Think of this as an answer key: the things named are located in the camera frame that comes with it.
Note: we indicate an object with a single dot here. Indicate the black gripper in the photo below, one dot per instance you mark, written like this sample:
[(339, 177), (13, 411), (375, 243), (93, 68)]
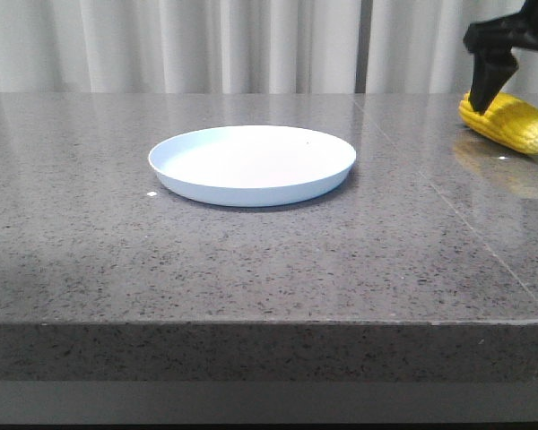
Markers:
[(491, 41)]

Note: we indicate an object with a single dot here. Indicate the yellow corn cob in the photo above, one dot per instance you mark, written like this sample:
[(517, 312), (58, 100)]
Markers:
[(508, 121)]

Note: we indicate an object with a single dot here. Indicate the light blue round plate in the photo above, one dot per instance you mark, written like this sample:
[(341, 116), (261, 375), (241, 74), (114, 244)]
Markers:
[(252, 165)]

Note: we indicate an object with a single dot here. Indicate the grey pleated curtain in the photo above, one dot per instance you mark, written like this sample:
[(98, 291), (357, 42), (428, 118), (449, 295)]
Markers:
[(270, 47)]

